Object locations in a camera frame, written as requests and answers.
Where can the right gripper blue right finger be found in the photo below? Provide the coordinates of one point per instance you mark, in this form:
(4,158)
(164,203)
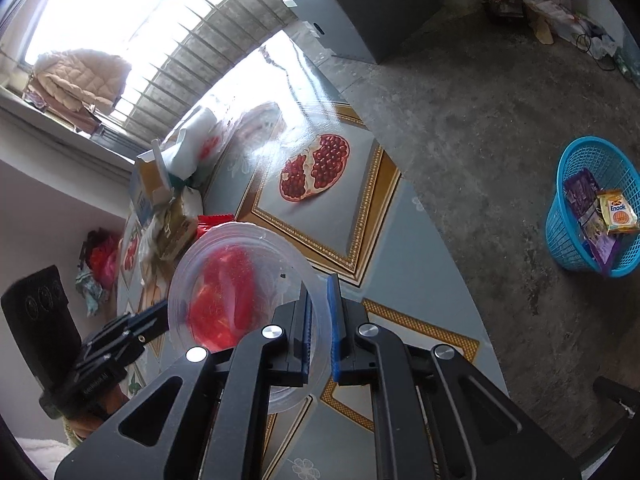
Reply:
(435,415)

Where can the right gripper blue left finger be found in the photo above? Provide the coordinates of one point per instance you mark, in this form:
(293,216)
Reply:
(205,417)

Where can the clear plastic lid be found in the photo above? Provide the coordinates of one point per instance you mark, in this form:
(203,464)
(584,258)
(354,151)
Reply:
(281,273)

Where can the light blue paper box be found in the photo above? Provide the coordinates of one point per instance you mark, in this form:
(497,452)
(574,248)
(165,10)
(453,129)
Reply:
(150,188)

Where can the purple snack bag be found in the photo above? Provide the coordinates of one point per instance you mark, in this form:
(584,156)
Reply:
(580,191)

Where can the yellow orange snack packet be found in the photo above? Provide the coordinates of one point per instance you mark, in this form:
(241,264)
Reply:
(618,215)

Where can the clear plastic bag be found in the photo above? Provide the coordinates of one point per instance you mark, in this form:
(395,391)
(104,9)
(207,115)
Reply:
(193,149)

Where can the red wrapper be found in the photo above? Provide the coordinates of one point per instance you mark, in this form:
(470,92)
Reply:
(221,311)

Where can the blue plastic trash basket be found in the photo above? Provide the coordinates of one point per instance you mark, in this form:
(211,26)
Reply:
(612,169)

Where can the person's left hand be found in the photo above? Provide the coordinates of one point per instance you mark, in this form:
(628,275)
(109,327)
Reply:
(82,426)

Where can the pile of colourful clothes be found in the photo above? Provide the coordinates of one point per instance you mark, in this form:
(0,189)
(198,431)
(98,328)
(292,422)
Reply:
(97,269)

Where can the fruit pattern tablecloth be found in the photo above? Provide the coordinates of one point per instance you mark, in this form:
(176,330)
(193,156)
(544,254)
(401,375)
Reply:
(369,227)

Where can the beige padded jacket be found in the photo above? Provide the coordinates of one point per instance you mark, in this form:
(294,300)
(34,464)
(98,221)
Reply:
(84,77)

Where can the metal balcony railing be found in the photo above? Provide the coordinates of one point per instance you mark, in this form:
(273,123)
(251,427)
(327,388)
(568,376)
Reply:
(181,50)

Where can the grey cabinet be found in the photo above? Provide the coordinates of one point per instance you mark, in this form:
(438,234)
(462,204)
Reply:
(363,30)

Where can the pile of bags by wall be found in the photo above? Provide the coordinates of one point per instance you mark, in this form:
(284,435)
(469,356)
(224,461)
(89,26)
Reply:
(594,26)

